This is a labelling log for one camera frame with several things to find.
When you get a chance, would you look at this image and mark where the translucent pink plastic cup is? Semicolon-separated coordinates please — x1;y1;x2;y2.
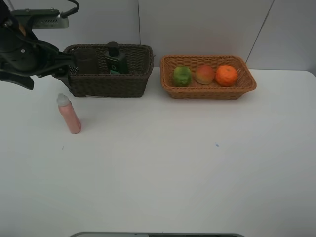
74;48;99;75

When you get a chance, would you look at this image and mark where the green round fruit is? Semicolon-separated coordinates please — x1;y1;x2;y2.
172;66;192;87

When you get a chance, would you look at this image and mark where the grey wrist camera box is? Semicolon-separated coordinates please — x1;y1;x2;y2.
11;8;69;30

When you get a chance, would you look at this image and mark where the red yellow peach fruit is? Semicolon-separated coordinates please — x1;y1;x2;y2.
195;65;215;85

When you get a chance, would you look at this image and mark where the orange mandarin fruit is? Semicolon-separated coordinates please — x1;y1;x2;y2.
215;65;238;87

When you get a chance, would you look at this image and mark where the pink bottle white cap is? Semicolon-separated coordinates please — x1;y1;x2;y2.
56;93;81;134

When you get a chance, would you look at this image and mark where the dark brown wicker basket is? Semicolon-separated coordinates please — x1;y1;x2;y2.
59;44;154;98

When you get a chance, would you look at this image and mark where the black rectangular bottle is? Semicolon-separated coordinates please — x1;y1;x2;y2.
105;41;129;74

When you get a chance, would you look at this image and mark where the orange wicker basket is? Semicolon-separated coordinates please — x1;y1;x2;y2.
160;55;257;100

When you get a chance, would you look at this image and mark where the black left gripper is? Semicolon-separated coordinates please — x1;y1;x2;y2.
0;25;77;90

